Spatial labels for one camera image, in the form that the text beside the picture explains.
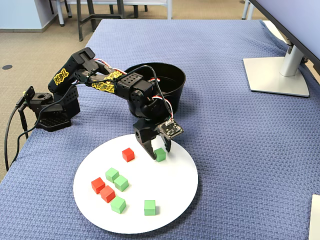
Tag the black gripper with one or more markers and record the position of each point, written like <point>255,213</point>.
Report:
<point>144,133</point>

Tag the green cube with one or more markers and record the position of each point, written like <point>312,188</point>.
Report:
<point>111,174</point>
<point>121,183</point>
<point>118,205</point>
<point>150,208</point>
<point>160,155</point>

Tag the white round plate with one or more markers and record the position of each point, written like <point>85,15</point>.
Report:
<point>162,190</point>

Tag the red cube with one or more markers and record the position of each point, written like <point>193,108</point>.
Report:
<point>98,185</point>
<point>108,194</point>
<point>128,155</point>

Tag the blue woven tablecloth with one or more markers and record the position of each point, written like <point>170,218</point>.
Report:
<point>225,150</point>

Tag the black metal bucket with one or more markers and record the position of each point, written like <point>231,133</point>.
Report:
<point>175,82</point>

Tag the silver monitor stand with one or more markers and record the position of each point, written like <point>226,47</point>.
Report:
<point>275,80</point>

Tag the dark furniture legs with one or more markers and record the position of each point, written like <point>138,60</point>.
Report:
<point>136,12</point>

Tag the white furniture legs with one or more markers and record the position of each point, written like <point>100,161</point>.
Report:
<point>244,11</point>

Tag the black chair legs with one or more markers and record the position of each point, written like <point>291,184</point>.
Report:
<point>69,11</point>

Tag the white flat board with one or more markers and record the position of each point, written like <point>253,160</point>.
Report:
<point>315,220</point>

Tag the black round floor outlet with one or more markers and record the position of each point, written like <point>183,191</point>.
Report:
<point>7,67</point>

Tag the computer monitor screen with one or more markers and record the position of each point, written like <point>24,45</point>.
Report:
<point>295,20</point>

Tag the black wrist camera board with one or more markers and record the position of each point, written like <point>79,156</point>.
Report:
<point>172,130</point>

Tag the dark grey table frame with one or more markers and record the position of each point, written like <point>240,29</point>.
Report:
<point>80,25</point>

